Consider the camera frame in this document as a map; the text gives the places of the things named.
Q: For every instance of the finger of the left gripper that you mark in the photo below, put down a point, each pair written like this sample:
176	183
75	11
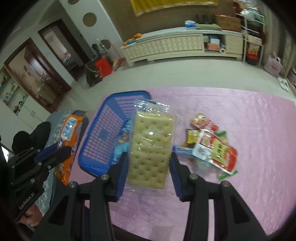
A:
35	175
31	157

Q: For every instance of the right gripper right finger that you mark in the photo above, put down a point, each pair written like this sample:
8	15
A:
234	220

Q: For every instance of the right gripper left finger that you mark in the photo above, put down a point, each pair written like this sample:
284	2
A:
89	203

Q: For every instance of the orange snack bar pack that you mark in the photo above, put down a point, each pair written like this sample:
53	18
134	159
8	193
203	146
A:
69	137

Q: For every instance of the red white snack bag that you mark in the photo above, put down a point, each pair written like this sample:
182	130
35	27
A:
210	149

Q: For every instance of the purple Doublemint gum pack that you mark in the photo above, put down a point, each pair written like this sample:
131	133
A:
183	151

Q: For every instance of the purple yellow chips bag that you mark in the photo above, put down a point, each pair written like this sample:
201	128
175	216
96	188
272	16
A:
192	136

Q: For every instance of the clear soda cracker pack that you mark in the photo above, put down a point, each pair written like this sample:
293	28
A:
150	145

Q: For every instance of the red orange snack pouch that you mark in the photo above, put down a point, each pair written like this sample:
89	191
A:
202	122

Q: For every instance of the blue striped cracker pack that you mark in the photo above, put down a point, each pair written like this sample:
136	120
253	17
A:
121	142

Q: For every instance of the operator hand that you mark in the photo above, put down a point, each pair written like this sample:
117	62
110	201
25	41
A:
32	217

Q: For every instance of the blue plastic basket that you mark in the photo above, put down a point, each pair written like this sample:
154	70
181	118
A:
110	121

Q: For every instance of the pink quilted table mat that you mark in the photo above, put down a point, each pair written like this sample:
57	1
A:
203	163

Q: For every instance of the black bag on floor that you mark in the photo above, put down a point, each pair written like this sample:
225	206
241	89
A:
93	76

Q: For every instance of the red shopping bag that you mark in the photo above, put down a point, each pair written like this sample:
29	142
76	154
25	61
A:
103	67

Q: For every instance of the broom with pink dustpan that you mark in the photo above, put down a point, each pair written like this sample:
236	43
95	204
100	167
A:
111	54

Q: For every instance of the white slippers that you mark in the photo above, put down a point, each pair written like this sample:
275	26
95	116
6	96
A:
283	83

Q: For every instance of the oranges on blue plate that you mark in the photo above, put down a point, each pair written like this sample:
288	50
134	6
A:
131	39

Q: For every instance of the pink tote bag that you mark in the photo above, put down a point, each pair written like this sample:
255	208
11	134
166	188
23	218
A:
273	65

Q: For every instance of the cream TV cabinet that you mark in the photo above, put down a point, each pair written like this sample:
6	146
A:
183	42

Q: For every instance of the yellow cloth covered TV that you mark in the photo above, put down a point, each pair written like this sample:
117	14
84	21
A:
141	7

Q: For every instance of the white metal shelf rack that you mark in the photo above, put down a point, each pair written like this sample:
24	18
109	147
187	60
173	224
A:
253	30

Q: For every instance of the green folded cloth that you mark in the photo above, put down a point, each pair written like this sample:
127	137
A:
208	27

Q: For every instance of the cardboard box on cabinet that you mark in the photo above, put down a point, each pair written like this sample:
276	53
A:
228	23

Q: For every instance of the blue tissue pack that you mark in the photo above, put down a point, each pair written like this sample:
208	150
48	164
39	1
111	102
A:
190	24

